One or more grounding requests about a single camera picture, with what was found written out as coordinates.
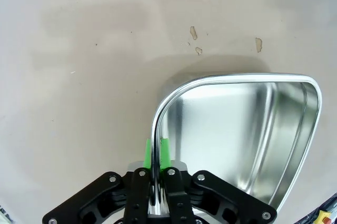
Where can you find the small bread flake crumb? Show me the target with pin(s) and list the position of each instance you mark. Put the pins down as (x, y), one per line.
(198, 50)

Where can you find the yellow emergency stop box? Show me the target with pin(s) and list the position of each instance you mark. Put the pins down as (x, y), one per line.
(327, 217)

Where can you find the black left gripper left finger with green tip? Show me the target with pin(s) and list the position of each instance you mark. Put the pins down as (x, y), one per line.
(92, 195)

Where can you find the black left gripper right finger with green tip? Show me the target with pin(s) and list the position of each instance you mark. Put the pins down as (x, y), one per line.
(223, 197)

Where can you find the rectangular stainless steel container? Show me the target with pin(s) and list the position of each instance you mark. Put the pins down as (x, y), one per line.
(226, 129)

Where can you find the long bread flake crumb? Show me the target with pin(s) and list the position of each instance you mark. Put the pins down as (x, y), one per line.
(258, 44)
(193, 33)

